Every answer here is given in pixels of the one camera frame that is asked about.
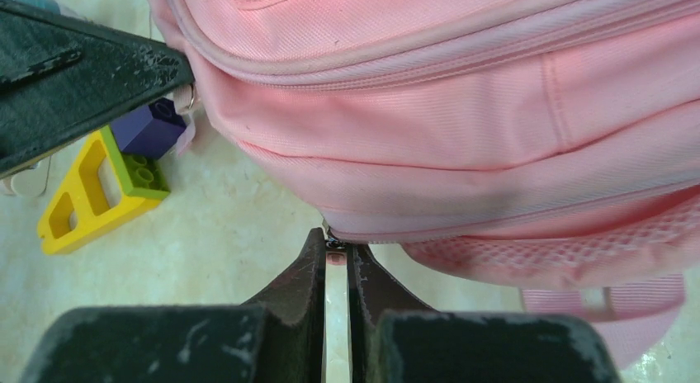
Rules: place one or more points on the yellow triangle ruler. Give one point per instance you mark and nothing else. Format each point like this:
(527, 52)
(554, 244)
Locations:
(79, 211)

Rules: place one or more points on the pink backpack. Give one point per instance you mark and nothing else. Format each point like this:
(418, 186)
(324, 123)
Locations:
(551, 145)

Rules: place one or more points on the green strip block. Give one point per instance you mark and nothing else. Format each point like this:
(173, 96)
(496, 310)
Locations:
(137, 175)

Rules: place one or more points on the purple cube block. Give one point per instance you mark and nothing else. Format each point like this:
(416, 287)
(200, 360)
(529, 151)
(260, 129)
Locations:
(149, 131)

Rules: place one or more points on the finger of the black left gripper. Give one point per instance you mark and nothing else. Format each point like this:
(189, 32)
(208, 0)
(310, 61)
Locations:
(63, 77)

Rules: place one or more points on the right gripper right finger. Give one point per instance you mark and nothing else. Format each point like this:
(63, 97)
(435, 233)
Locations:
(395, 337)

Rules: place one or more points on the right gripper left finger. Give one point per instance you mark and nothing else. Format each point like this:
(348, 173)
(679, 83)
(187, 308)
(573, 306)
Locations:
(277, 335)

